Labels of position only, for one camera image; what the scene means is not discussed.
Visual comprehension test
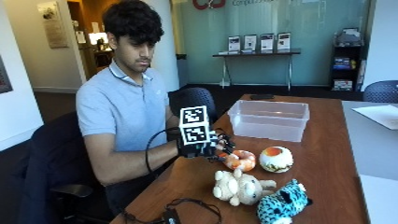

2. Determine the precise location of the orange shrimp plush toy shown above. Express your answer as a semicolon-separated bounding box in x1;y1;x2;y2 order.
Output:
219;149;257;173

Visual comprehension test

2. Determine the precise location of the white cube of black markers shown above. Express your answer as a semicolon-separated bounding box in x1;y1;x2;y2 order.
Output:
179;105;213;147

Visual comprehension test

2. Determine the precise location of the clear plastic bin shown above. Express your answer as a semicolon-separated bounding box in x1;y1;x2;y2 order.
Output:
227;99;312;144

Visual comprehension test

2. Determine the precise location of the white orange egg plush toy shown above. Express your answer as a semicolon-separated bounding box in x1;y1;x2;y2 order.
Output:
258;146;294;175

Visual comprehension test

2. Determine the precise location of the beige teddy bear plush toy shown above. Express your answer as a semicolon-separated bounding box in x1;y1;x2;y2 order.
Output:
212;168;277;207

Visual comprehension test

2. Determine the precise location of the black mesh chair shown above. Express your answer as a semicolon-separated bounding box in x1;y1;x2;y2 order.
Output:
167;87;219;126

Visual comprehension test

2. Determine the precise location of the black phone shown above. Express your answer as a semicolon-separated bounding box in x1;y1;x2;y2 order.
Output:
249;93;276;102

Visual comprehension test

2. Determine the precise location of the teal spotted plush toy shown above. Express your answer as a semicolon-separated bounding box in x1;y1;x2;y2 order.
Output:
256;178;314;224

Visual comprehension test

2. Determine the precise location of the small black device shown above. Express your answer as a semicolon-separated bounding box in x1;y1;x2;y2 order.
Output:
161;208;181;224

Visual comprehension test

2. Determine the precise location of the person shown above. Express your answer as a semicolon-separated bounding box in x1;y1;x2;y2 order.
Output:
75;0;221;217

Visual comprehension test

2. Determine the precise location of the narrow console table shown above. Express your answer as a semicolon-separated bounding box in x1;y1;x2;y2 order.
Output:
212;49;304;91

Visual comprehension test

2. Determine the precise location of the framed brochure stand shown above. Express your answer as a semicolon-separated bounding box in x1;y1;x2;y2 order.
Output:
227;35;243;52
276;31;293;51
258;33;276;52
243;34;258;52

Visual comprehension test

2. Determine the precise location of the black magazine shelf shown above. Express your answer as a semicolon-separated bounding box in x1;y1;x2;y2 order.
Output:
329;27;368;92

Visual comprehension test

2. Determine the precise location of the white paper sheet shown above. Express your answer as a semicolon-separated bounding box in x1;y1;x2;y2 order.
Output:
350;104;398;131

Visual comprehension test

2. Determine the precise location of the black office chair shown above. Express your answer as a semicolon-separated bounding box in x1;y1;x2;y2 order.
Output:
16;111;115;224

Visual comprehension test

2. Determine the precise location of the dark blue mesh chair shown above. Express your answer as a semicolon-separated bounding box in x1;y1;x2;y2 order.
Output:
362;79;398;104

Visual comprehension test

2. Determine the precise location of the black glove cable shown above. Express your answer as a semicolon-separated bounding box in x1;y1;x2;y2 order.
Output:
144;126;180;174

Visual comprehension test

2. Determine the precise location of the black cable loop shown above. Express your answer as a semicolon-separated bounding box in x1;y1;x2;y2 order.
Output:
121;197;224;224

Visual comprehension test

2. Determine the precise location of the wall plaque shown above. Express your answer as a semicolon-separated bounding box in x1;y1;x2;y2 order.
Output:
36;1;69;49

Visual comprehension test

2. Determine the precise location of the dark framed wall picture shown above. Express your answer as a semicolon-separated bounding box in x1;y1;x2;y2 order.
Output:
0;55;14;95

